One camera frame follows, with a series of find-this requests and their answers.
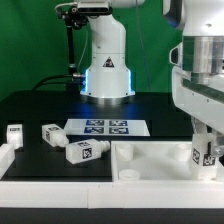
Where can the grey camera on stand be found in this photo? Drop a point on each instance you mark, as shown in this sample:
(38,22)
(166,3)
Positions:
(94,8)

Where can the white left fence rail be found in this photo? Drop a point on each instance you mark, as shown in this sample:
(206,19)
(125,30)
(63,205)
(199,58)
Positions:
(7,156)

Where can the black camera stand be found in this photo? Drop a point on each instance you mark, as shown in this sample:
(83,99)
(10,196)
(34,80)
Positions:
(73,20)

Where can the white tag sheet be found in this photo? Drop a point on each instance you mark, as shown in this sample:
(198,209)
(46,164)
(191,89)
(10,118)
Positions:
(106,127)

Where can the white fence rail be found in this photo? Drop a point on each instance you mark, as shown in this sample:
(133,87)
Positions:
(7,156)
(93,195)

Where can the white square tabletop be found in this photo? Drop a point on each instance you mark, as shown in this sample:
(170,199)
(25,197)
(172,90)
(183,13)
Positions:
(160,161)

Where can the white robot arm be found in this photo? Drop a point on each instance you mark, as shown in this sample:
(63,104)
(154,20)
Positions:
(198,61)

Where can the white front fence rail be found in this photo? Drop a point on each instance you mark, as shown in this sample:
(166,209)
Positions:
(93,195)

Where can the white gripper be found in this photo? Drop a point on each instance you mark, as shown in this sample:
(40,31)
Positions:
(205,104)

